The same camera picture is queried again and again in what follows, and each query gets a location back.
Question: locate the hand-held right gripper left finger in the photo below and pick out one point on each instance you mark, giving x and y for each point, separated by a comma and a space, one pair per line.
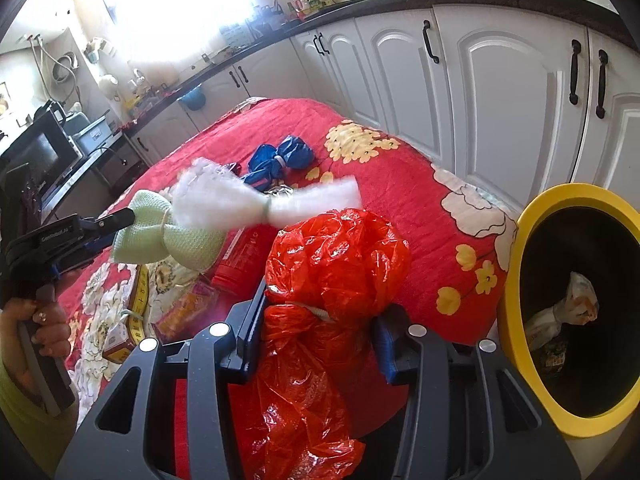
251, 332

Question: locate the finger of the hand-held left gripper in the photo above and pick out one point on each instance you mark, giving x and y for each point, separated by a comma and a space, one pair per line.
82, 257
112, 221

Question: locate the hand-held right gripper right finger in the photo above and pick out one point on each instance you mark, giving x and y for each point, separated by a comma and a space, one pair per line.
387, 352

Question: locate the green mesh cloth bundle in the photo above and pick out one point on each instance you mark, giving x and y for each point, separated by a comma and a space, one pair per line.
150, 230

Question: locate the red can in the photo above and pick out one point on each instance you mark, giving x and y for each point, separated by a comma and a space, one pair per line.
235, 265

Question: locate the yellow measuring tape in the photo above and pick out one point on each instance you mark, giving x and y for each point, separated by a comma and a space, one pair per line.
140, 305

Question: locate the red plastic bag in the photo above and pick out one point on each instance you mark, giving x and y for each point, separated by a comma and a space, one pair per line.
325, 270

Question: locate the yellow-rimmed black bin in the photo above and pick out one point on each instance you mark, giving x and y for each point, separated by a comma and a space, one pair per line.
510, 285

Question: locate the person's left forearm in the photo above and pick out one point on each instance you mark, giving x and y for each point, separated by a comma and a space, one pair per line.
25, 425

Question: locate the person's left hand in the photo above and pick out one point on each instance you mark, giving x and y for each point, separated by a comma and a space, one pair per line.
50, 335

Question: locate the orange packet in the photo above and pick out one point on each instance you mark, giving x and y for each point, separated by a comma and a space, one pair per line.
185, 310

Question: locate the black microwave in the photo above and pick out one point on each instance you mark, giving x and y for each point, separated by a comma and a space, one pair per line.
40, 150

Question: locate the small brown box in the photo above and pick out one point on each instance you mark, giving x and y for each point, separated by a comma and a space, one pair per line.
120, 345

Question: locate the white tied plastic bag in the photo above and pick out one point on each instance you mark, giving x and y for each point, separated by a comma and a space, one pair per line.
215, 200

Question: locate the red floral blanket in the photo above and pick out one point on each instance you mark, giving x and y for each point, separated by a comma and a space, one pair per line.
400, 210

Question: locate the blue plastic bag bundle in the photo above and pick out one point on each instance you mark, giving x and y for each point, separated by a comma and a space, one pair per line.
287, 155

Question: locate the white paper bundle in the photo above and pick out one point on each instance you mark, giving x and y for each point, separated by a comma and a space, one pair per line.
575, 300

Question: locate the bright window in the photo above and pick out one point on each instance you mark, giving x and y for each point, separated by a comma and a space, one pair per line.
170, 5

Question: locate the white kitchen cabinets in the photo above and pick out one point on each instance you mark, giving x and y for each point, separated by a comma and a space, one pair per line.
490, 85

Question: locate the group of bottles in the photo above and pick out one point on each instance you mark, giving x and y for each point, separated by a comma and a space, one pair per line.
310, 2

